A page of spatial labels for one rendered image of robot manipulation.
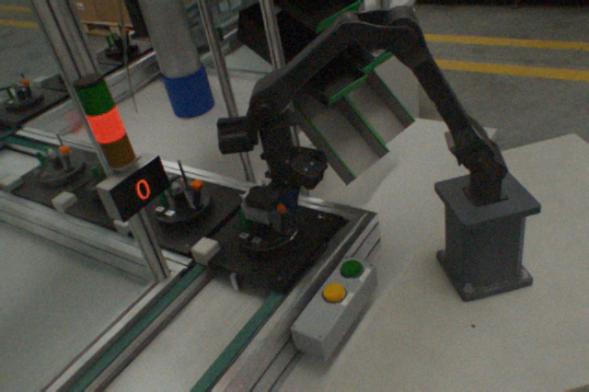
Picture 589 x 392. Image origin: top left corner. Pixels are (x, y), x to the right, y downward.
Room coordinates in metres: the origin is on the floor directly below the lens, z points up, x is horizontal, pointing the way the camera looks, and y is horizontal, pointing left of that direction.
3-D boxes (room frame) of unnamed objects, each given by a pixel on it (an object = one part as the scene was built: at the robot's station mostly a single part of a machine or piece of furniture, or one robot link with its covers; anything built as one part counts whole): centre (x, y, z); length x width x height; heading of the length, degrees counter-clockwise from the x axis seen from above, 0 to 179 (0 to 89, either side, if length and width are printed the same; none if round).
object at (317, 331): (0.75, -0.04, 0.93); 0.21 x 0.07 x 0.06; 140
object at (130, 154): (0.88, 0.29, 1.28); 0.05 x 0.05 x 0.05
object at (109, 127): (0.88, 0.29, 1.33); 0.05 x 0.05 x 0.05
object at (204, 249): (0.94, 0.21, 0.97); 0.05 x 0.05 x 0.04; 50
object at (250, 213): (0.96, 0.08, 1.06); 0.08 x 0.04 x 0.07; 50
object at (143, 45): (2.40, 0.59, 1.01); 0.24 x 0.24 x 0.13; 50
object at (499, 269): (0.83, -0.36, 0.96); 0.15 x 0.15 x 0.20; 4
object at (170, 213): (1.12, 0.27, 1.01); 0.24 x 0.24 x 0.13; 50
